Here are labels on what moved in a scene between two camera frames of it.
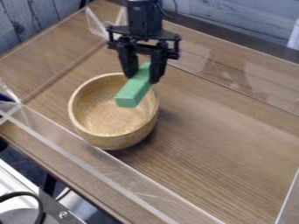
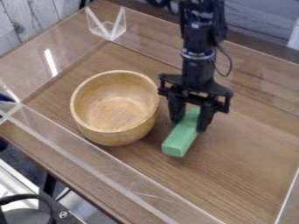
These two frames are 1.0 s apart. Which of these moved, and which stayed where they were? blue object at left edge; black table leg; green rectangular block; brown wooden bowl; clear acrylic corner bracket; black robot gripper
Moved: green rectangular block; black robot gripper
Stayed: blue object at left edge; clear acrylic corner bracket; black table leg; brown wooden bowl
